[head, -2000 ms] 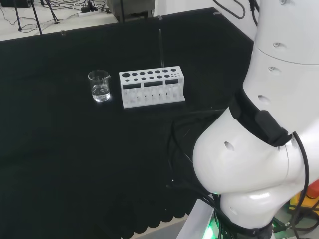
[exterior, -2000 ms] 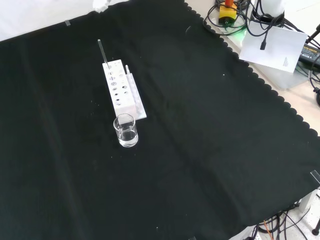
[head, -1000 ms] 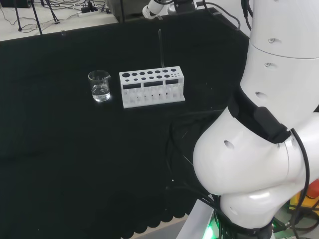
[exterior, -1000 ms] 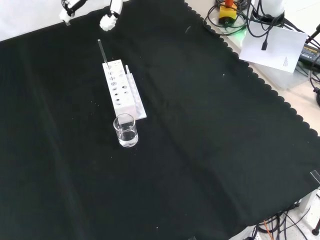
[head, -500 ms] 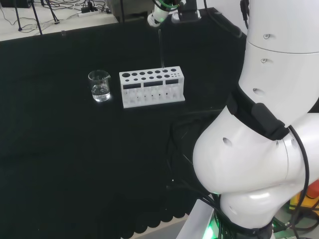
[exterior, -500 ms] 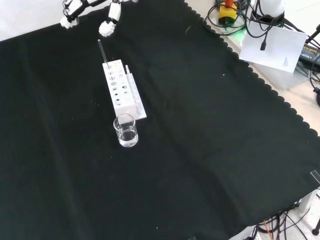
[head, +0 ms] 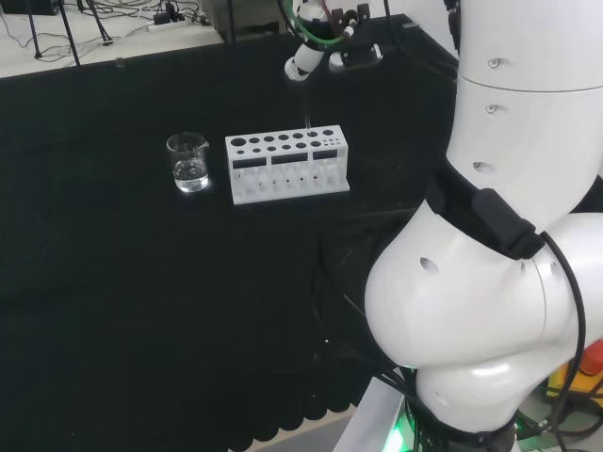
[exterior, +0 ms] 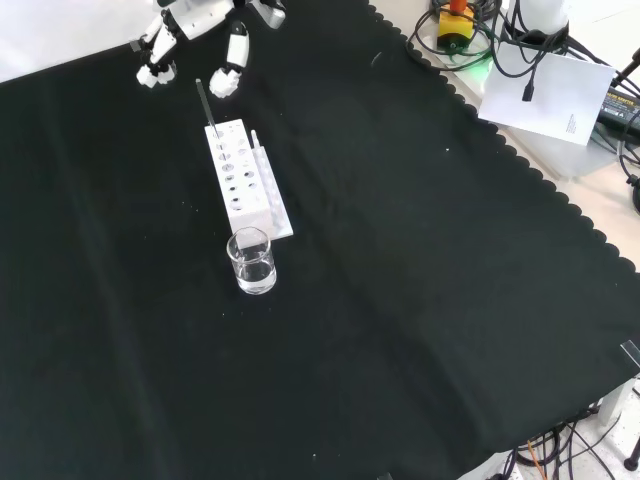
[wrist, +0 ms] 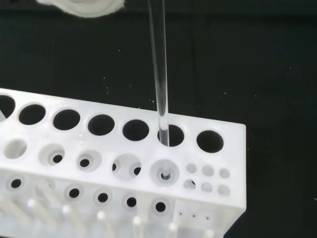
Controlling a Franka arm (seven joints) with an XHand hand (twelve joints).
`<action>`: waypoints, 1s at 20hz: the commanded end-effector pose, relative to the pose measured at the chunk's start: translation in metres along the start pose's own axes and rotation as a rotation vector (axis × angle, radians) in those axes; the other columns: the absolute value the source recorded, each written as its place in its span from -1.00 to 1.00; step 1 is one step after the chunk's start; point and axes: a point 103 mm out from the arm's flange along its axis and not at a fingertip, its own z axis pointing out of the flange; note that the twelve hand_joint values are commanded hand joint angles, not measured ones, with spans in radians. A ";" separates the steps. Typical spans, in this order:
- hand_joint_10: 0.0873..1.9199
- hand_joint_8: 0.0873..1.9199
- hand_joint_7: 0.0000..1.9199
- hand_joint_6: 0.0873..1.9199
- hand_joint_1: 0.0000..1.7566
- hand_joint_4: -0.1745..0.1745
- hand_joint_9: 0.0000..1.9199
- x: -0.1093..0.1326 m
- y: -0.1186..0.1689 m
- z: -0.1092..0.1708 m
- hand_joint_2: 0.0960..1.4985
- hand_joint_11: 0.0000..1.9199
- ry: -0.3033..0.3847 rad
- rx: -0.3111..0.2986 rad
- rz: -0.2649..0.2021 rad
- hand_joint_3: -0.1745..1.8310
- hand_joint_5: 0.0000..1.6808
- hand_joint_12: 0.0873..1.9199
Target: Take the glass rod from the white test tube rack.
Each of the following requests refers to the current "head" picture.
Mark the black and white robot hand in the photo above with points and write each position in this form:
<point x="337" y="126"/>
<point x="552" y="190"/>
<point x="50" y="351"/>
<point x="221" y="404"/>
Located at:
<point x="306" y="59"/>

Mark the clear glass rod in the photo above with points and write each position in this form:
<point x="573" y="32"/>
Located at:
<point x="307" y="117"/>

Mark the white test tube rack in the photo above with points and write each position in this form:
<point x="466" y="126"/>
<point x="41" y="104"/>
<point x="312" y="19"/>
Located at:
<point x="282" y="195"/>

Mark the grey cabinet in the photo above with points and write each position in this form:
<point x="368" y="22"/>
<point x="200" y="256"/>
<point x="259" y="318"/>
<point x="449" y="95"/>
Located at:
<point x="259" y="16"/>

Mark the black vertical pole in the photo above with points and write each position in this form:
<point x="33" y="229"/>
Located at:
<point x="232" y="21"/>

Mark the clear plastic cloth clip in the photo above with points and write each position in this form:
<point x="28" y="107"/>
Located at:
<point x="410" y="24"/>
<point x="119" y="62"/>

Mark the black power adapter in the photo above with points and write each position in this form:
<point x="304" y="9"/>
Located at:
<point x="165" y="18"/>

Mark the clear glass beaker with water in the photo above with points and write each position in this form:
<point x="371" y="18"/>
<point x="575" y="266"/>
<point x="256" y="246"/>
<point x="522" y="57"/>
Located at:
<point x="190" y="181"/>

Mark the black tripod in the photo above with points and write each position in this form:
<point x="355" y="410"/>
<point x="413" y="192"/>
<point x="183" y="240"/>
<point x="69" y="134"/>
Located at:
<point x="70" y="37"/>

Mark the black computer box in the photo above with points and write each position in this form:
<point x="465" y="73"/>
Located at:
<point x="44" y="5"/>

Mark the black bench cloth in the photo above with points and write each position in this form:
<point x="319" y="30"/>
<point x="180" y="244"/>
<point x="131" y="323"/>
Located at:
<point x="141" y="282"/>

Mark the yellow stop button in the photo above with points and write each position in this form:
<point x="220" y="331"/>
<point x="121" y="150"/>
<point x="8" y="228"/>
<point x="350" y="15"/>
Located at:
<point x="594" y="360"/>

